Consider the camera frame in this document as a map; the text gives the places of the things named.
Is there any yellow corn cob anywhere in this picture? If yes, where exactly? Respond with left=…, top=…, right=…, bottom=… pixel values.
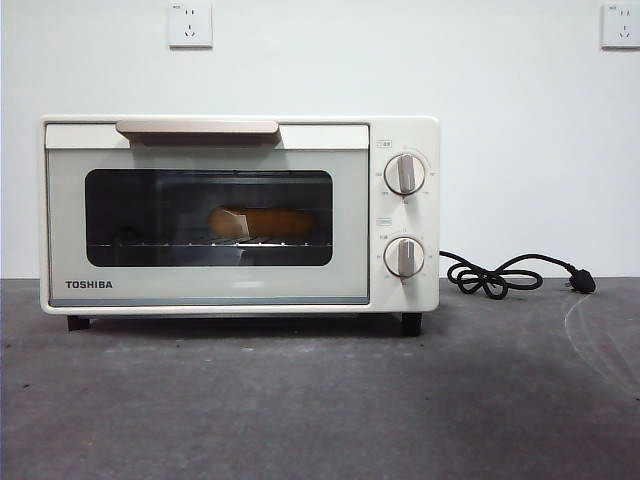
left=207, top=206, right=317, bottom=238

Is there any glass oven door with handle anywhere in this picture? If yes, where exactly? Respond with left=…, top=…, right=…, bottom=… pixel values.
left=44, top=119, right=371, bottom=307

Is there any small cream oven knob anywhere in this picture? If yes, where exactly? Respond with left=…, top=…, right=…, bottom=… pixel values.
left=382, top=236, right=427, bottom=279

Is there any large cream oven knob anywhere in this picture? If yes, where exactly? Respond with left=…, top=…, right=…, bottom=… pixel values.
left=382, top=152, right=428, bottom=197

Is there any cream Toshiba toaster oven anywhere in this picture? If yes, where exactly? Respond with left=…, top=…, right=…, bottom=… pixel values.
left=39, top=115, right=442, bottom=337

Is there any metal wire oven rack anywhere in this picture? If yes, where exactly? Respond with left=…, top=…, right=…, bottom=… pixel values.
left=94, top=227, right=332, bottom=250

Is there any white wall socket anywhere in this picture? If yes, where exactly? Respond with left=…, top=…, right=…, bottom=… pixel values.
left=600, top=3, right=640, bottom=51
left=168, top=1, right=214, bottom=51

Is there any black power cable with plug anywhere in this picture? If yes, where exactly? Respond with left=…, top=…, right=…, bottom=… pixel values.
left=438, top=249, right=599, bottom=301

